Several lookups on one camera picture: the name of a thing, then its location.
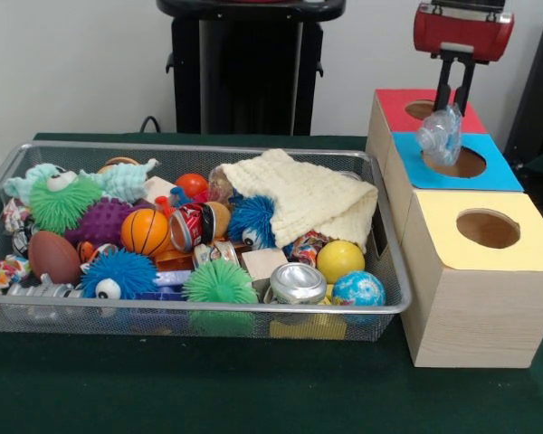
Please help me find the crushed silver can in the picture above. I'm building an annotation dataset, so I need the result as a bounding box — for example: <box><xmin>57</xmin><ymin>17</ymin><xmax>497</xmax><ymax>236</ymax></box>
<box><xmin>269</xmin><ymin>262</ymin><xmax>328</xmax><ymax>305</ymax></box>

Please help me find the green spiky ball with eyes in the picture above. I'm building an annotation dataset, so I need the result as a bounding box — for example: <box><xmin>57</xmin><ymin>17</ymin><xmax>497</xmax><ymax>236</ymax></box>
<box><xmin>28</xmin><ymin>169</ymin><xmax>103</xmax><ymax>236</ymax></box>

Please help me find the orange basketball toy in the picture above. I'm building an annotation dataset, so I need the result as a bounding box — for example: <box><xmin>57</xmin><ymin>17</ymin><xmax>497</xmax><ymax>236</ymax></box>
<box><xmin>120</xmin><ymin>208</ymin><xmax>172</xmax><ymax>257</ymax></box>

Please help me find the shallow wire mesh bin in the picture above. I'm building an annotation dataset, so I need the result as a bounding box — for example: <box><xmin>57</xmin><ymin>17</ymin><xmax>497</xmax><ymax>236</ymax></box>
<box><xmin>0</xmin><ymin>139</ymin><xmax>412</xmax><ymax>343</ymax></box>

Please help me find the brown football toy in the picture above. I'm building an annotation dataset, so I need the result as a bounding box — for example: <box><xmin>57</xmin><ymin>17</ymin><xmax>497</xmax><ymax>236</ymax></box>
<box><xmin>27</xmin><ymin>231</ymin><xmax>81</xmax><ymax>285</ymax></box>

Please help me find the cream waffle cloth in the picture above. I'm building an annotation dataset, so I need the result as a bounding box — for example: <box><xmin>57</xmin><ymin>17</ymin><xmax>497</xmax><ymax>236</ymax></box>
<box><xmin>219</xmin><ymin>148</ymin><xmax>379</xmax><ymax>253</ymax></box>

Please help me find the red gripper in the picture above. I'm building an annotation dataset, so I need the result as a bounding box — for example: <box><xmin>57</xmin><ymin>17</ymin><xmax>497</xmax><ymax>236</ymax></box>
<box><xmin>412</xmin><ymin>2</ymin><xmax>516</xmax><ymax>114</ymax></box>

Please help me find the blue spiky ball with eye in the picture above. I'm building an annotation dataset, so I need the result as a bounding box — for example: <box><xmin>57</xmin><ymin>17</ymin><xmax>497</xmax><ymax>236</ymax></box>
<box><xmin>80</xmin><ymin>247</ymin><xmax>159</xmax><ymax>300</ymax></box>

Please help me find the blue globe ball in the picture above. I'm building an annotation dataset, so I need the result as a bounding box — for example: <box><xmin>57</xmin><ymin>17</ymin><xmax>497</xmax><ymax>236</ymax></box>
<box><xmin>331</xmin><ymin>270</ymin><xmax>386</xmax><ymax>307</ymax></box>

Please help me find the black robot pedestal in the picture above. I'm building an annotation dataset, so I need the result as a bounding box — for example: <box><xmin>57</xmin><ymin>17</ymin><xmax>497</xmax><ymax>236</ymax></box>
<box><xmin>156</xmin><ymin>0</ymin><xmax>348</xmax><ymax>136</ymax></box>

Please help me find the black panel on stand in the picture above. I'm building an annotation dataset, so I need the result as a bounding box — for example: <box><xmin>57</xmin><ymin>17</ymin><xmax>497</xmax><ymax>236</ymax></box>
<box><xmin>501</xmin><ymin>6</ymin><xmax>543</xmax><ymax>157</ymax></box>

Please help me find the purple spiky ball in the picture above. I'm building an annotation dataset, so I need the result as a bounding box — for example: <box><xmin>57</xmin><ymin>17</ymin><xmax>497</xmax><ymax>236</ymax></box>
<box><xmin>62</xmin><ymin>197</ymin><xmax>135</xmax><ymax>248</ymax></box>

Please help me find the yellow ball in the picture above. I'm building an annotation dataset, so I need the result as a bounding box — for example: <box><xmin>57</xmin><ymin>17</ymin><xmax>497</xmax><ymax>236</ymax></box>
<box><xmin>316</xmin><ymin>240</ymin><xmax>367</xmax><ymax>285</ymax></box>

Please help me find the dark green tablecloth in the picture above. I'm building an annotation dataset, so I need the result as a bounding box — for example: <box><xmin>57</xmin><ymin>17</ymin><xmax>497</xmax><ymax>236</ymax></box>
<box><xmin>0</xmin><ymin>131</ymin><xmax>543</xmax><ymax>434</ymax></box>

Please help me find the crushed clear plastic bottle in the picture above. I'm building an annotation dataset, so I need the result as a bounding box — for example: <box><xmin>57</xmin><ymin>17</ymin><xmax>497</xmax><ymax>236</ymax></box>
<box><xmin>415</xmin><ymin>102</ymin><xmax>463</xmax><ymax>166</ymax></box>

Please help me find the black looped cable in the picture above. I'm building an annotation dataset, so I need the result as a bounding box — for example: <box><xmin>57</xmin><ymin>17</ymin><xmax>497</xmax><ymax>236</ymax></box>
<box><xmin>138</xmin><ymin>115</ymin><xmax>164</xmax><ymax>134</ymax></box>

